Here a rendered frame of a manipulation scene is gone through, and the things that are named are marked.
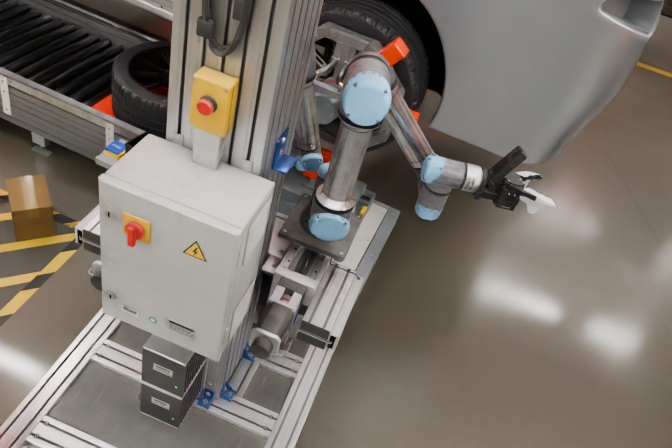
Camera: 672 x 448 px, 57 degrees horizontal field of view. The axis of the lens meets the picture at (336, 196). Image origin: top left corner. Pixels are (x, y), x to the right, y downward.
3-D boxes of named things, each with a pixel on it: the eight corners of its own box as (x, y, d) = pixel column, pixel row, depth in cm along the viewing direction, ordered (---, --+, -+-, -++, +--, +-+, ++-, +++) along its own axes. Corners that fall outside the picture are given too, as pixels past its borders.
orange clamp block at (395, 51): (392, 62, 245) (410, 50, 240) (387, 69, 239) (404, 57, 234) (382, 47, 244) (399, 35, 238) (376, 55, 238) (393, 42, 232)
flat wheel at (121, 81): (252, 93, 350) (258, 57, 335) (226, 161, 299) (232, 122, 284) (137, 66, 345) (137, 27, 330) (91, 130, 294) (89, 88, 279)
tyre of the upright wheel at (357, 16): (444, 12, 252) (297, -22, 267) (429, 31, 234) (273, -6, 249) (415, 147, 292) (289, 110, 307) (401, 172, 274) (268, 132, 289)
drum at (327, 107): (350, 109, 263) (358, 80, 255) (332, 131, 247) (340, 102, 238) (320, 96, 266) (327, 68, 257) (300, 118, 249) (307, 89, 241)
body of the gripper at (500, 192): (510, 197, 174) (469, 188, 173) (522, 171, 169) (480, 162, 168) (515, 212, 167) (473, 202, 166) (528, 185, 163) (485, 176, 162)
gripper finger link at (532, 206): (548, 220, 164) (517, 203, 168) (557, 202, 161) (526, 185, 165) (544, 224, 162) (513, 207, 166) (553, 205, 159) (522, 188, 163)
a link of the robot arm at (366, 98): (346, 217, 188) (397, 60, 154) (344, 251, 177) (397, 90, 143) (308, 208, 187) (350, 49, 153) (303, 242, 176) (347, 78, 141)
